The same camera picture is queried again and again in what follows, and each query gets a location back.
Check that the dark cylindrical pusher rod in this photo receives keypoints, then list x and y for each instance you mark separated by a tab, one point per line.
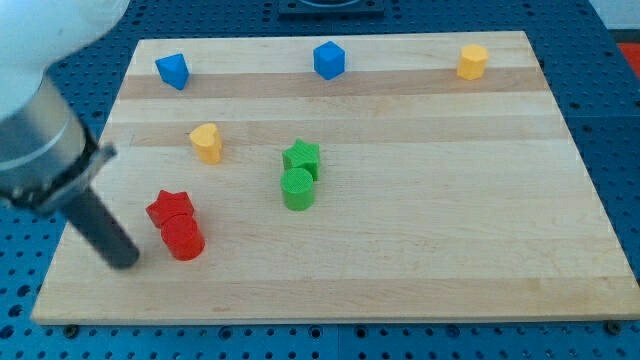
91	218

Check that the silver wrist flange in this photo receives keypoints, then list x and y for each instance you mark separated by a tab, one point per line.
48	156

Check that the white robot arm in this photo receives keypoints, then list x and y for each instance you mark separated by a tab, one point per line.
36	34

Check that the red star block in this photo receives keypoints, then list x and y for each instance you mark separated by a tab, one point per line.
168	205

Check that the red cylinder block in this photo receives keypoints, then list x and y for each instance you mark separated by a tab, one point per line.
183	238

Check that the yellow heart block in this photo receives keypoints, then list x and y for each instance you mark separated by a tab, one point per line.
207	143

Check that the blue triangular prism block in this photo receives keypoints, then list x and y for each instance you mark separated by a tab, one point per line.
173	70

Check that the green cylinder block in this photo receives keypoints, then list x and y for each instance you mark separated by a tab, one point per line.
297	187

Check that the green star block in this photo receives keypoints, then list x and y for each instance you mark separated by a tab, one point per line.
303	155

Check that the blue cube block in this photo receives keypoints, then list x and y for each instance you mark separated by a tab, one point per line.
329	60

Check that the light wooden board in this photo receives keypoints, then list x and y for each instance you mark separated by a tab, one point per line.
439	199

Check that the yellow hexagonal block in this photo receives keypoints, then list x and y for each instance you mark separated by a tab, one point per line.
472	62

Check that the dark square base plate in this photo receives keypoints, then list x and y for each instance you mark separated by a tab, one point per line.
295	8

